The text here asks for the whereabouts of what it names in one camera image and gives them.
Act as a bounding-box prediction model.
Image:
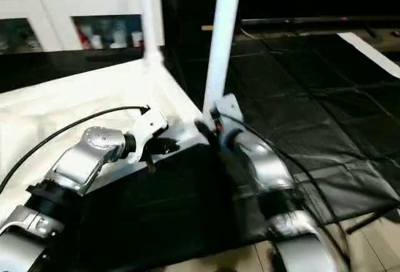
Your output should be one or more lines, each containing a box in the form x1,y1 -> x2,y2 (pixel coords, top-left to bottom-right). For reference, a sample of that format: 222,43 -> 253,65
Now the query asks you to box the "white plastic table leg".
137,0 -> 164,66
201,0 -> 244,119

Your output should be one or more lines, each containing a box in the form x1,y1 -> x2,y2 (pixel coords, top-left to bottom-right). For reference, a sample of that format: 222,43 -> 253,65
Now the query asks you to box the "white glass door cabinet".
0,0 -> 166,53

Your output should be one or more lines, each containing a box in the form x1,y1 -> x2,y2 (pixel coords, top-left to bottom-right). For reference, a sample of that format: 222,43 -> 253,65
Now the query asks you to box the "black stand foot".
347,208 -> 400,234

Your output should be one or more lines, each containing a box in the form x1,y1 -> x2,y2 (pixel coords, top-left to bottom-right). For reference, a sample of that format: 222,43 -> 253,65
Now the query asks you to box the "red bottle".
80,25 -> 93,49

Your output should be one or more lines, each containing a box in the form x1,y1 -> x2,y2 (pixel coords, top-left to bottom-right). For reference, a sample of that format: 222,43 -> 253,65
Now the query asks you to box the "white plastic table top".
0,56 -> 210,223

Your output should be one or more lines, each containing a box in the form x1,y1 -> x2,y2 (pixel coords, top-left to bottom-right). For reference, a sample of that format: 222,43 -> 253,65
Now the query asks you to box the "black work mat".
0,31 -> 400,271

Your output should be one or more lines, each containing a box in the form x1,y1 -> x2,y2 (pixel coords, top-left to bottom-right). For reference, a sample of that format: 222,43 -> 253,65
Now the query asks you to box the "white bottle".
112,24 -> 126,48

